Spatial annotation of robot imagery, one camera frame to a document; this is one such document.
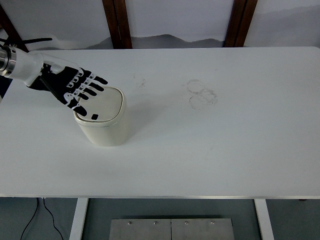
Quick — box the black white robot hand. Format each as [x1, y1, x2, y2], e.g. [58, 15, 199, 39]
[25, 53, 108, 117]

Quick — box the cream desktop trash can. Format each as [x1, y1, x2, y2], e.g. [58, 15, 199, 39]
[74, 86, 130, 147]

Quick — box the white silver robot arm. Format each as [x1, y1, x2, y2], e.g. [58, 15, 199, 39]
[0, 45, 108, 117]

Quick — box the left white table leg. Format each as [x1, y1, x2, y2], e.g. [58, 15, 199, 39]
[69, 198, 89, 240]

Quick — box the white table leg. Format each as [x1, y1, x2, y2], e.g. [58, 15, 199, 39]
[254, 199, 275, 240]
[69, 198, 89, 240]

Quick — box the right white table leg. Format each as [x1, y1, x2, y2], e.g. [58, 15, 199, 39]
[254, 199, 275, 240]

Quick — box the left brown wooden screen post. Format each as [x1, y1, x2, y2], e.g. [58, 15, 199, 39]
[102, 0, 133, 49]

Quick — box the brown wooden screen post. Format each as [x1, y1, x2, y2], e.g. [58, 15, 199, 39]
[102, 0, 133, 49]
[223, 0, 258, 48]

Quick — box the far left brown wooden post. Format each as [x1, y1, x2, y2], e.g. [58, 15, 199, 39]
[0, 6, 29, 53]

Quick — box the black floor cable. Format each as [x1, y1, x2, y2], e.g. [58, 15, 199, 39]
[19, 197, 65, 240]

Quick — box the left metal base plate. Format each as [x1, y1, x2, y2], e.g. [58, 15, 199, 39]
[109, 218, 172, 240]

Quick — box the metal base plate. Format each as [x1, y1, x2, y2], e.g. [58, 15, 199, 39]
[109, 218, 172, 240]
[171, 218, 235, 240]

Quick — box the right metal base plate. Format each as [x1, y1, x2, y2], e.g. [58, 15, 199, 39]
[171, 218, 235, 240]

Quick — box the right brown wooden screen post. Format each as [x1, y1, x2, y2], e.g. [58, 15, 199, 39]
[223, 0, 258, 48]

